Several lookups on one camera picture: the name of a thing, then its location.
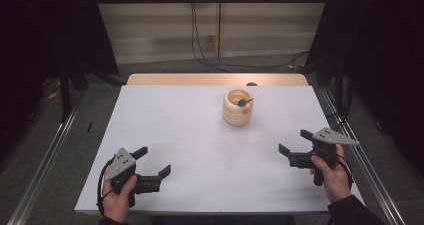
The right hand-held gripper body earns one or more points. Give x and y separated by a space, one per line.
330 136

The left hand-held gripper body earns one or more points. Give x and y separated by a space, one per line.
121 161

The cream ringed brush holder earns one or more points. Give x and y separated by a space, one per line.
233 116

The black makeup brush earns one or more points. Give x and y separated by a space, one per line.
242 102

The person's left hand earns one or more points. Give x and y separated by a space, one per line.
116 205

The person's right hand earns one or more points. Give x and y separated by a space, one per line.
335 181

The small black stick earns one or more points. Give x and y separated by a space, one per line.
89 127

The dark metal stand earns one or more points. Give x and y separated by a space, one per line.
65 98
339 85

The dark table knob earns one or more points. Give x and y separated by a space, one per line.
251 84

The yellow tape piece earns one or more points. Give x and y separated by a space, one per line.
53 95

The black curtain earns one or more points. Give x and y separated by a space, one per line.
40 35
383 51

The aluminium floor rail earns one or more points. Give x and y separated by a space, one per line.
386 201
48 158

